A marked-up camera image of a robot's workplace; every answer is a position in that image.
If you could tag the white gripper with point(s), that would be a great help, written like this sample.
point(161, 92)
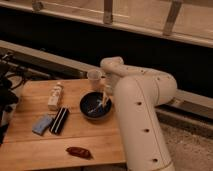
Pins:
point(109, 86)

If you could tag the dark ceramic bowl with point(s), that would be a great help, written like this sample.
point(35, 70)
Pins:
point(92, 108)

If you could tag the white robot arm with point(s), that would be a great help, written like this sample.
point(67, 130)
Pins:
point(137, 91)

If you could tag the clear plastic cup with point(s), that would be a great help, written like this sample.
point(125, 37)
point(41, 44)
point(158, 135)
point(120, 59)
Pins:
point(94, 77)

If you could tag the small white bottle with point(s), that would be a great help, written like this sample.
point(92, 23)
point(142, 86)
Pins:
point(55, 96)

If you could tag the wooden cutting board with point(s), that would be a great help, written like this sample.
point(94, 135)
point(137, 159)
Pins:
point(23, 150)

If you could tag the black striped box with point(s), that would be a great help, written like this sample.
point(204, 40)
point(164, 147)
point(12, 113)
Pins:
point(59, 121)

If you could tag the dark red chili pepper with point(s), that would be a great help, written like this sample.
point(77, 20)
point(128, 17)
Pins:
point(79, 152)

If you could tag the blue sponge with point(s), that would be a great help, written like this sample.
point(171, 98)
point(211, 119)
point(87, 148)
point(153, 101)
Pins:
point(42, 124)

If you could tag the black equipment with cables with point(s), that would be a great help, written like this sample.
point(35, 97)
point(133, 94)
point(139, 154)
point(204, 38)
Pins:
point(7, 97)

